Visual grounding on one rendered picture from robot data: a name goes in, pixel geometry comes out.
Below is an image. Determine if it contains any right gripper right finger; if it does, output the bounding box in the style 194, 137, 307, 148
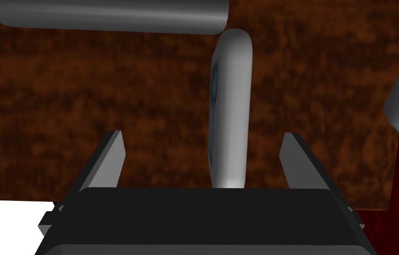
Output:
279, 132, 332, 191

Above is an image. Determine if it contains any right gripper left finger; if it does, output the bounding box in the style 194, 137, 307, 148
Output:
78, 130, 126, 193

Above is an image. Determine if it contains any grey metal bar handle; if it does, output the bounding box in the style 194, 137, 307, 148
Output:
0, 0, 253, 189

